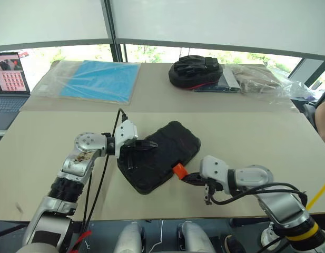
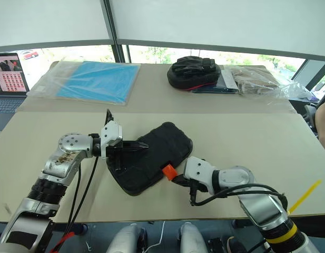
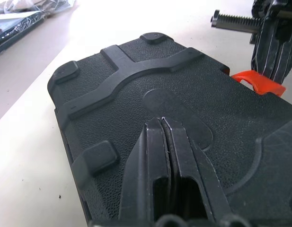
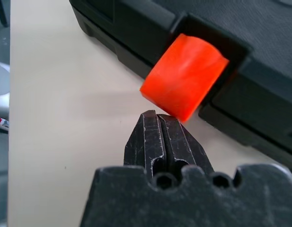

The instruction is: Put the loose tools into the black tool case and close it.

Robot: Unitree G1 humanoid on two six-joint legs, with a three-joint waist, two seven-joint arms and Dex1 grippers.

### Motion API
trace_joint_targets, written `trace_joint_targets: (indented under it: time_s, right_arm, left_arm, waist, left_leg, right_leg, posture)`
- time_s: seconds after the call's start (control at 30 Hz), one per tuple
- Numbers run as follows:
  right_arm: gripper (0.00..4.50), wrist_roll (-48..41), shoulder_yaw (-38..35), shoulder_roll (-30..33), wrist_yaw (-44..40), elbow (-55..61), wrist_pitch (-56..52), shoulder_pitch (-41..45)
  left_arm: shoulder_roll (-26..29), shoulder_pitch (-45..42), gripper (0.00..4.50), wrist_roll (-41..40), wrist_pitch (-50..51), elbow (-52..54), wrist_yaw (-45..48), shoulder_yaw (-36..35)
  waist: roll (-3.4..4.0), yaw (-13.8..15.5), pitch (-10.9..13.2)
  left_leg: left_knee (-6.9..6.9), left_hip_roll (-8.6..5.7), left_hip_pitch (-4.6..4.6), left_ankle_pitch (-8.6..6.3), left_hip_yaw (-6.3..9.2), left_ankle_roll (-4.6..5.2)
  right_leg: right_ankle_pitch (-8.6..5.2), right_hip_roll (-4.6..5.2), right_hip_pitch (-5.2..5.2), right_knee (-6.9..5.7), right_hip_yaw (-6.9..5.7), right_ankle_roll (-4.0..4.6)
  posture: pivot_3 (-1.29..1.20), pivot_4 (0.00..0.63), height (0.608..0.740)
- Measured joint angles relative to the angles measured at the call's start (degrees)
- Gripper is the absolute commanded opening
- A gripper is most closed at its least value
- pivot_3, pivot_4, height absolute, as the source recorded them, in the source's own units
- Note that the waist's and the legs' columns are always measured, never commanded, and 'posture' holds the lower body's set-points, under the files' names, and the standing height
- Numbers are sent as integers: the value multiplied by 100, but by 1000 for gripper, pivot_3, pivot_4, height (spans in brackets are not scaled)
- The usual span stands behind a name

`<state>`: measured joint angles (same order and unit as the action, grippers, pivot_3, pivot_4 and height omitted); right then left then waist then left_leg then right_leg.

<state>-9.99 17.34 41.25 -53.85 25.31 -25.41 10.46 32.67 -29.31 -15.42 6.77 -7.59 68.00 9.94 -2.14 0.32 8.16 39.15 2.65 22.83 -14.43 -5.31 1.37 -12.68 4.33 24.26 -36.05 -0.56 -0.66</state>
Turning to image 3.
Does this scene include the crumpled plastic bag beige contents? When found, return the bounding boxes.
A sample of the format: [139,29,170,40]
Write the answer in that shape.
[0,0,78,15]

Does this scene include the black plastic tool case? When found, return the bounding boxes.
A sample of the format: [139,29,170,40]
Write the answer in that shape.
[47,30,292,227]

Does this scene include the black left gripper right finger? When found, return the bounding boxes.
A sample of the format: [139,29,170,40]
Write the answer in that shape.
[161,117,231,222]

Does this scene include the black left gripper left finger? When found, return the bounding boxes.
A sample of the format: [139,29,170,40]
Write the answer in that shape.
[119,117,171,223]

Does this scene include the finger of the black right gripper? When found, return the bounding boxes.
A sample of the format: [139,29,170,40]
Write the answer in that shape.
[249,23,275,76]
[270,21,292,82]

